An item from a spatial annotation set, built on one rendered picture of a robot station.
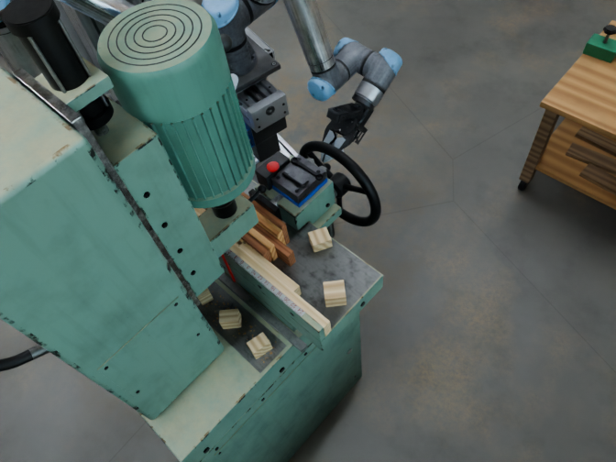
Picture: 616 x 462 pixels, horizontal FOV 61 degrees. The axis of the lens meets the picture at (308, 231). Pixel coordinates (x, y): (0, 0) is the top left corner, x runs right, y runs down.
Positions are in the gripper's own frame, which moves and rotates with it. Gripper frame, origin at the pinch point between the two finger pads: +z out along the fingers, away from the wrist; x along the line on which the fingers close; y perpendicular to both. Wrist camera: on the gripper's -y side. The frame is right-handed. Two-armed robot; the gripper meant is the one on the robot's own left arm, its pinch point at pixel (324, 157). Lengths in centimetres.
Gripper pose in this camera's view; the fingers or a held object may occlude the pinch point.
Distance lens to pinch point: 153.6
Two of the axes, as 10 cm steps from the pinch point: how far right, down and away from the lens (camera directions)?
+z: -5.4, 8.3, 1.3
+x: -7.3, -5.3, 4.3
